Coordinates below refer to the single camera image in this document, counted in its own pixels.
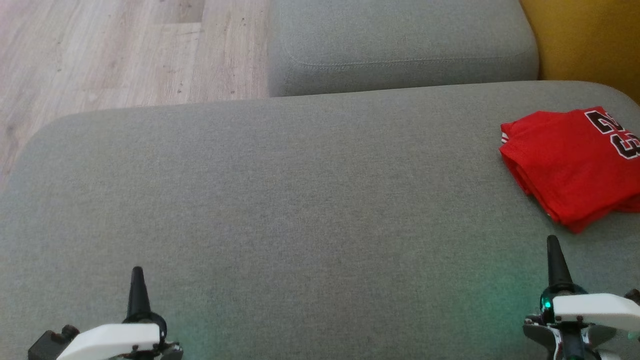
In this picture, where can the yellow sofa backrest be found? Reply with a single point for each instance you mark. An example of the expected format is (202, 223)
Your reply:
(590, 40)

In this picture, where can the large grey sofa seat cushion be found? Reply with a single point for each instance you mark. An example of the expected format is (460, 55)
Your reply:
(300, 200)

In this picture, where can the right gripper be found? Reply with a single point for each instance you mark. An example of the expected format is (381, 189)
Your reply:
(595, 310)

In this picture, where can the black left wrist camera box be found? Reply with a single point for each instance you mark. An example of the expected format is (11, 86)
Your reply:
(47, 345)

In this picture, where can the red and white jersey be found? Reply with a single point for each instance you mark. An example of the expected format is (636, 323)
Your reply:
(565, 150)

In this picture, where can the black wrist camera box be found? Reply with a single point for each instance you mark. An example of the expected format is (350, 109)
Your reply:
(47, 345)
(634, 296)

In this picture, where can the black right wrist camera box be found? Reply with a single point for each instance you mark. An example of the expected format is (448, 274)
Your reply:
(634, 296)

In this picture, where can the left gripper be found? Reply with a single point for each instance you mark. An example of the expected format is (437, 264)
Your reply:
(115, 342)

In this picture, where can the medium grey sofa seat cushion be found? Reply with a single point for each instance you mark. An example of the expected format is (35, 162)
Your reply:
(400, 40)

